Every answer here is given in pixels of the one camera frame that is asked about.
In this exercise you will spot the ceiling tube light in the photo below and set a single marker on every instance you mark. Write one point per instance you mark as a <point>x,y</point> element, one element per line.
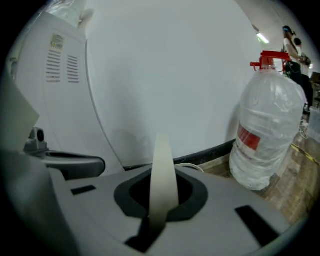
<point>262,38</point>

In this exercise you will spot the clear plastic storage box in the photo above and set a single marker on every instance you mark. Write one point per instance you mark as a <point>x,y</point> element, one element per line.
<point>315,125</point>

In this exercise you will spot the black skirting board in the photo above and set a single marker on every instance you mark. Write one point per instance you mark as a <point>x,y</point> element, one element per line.
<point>212,152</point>

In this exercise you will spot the clear water jug on floor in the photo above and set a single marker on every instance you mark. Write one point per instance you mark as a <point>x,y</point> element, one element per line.
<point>270,125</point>

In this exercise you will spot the white water dispenser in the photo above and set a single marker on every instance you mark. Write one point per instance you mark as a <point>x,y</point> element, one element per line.
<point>75,100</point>

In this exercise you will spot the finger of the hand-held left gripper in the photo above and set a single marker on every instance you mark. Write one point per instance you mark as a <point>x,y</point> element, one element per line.
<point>87,166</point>

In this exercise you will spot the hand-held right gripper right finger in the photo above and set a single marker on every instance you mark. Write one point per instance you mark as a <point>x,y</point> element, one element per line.
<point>220,225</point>

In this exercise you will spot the yellow black striped floor tape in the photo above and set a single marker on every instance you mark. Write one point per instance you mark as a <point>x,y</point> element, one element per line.
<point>303,152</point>

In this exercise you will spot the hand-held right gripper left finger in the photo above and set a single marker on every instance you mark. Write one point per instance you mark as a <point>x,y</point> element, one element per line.
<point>105,212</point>

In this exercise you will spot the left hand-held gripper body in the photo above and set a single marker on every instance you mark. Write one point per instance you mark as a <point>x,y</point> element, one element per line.
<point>35,147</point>

